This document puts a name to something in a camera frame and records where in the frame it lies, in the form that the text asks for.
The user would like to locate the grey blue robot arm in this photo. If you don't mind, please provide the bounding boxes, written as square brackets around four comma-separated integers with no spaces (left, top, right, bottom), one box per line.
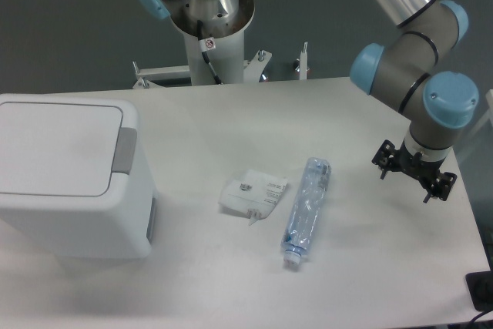
[139,0,479,200]

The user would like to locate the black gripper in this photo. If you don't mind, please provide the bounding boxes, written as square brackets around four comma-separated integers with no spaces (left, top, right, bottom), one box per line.
[371,139,458,203]

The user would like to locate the white trash can lid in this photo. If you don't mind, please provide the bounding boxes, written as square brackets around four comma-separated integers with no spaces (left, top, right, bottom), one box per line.
[1,102,122,196]

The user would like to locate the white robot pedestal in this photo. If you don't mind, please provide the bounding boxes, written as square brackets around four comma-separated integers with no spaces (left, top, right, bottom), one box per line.
[133,0,272,89]

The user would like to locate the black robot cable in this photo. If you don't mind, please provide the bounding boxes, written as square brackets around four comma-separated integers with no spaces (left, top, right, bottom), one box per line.
[195,19,224,86]

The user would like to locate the white trash can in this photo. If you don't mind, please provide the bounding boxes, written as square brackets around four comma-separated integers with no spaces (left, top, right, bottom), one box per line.
[1,94,157,259]

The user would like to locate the black device at edge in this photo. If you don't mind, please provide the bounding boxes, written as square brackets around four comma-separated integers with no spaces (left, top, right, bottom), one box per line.
[465,270,492,328]

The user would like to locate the crumpled white plastic bag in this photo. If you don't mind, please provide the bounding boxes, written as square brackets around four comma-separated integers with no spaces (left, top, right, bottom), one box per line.
[218,170,288,225]

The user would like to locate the white frame at right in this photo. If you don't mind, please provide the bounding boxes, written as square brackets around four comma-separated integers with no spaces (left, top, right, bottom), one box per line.
[454,89,492,164]

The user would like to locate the crushed clear plastic bottle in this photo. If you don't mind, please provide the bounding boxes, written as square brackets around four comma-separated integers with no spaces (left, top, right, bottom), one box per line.
[280,157,331,270]

